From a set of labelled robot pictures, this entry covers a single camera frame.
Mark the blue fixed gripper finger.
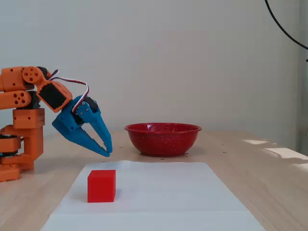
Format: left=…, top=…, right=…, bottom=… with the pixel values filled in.
left=65, top=126, right=111, bottom=157

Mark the red speckled bowl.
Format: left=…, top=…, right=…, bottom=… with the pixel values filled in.
left=124, top=122, right=203, bottom=157

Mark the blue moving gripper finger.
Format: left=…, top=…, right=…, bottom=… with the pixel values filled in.
left=77, top=103, right=113, bottom=154

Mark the white paper sheet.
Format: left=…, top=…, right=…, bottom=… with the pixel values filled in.
left=40, top=160, right=266, bottom=231

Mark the blue gripper body black servo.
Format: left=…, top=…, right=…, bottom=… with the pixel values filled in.
left=51, top=95, right=101, bottom=141

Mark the red cube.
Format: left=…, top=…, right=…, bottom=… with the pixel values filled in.
left=87, top=169, right=116, bottom=203

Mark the black hanging cable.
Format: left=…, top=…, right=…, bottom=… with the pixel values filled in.
left=264, top=0, right=308, bottom=51

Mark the red white black servo cable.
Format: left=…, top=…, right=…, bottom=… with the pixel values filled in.
left=47, top=69, right=90, bottom=114

